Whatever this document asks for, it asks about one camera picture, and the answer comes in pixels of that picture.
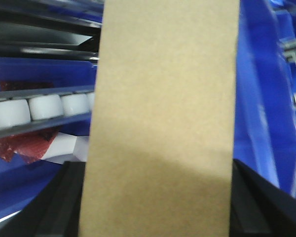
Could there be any brown cardboard box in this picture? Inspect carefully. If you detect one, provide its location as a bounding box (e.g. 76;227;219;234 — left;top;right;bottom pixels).
79;0;239;237

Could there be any blue storage bin left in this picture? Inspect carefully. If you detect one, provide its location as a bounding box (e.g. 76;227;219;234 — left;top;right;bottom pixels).
0;58;97;219

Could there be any red and white packet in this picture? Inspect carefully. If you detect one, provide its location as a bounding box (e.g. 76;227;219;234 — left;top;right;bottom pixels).
0;87;94;163

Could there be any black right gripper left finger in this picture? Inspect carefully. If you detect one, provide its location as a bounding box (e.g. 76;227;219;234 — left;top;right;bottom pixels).
0;161;85;237

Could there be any white roller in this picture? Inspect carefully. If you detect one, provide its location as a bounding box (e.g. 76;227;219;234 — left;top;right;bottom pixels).
28;94;64;120
61;94;90;116
0;99;31;128

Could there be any grey roller track rail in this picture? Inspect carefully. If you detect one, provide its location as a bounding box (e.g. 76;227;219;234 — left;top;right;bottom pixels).
0;85;95;138

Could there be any blue storage bin right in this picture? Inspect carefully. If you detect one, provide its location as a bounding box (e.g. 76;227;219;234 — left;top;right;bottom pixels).
233;0;296;198

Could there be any blue storage bin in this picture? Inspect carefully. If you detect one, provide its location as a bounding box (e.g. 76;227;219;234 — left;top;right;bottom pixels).
0;58;97;219
233;0;296;198

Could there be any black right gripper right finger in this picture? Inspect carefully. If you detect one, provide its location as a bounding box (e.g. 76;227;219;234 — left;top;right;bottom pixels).
229;159;296;237

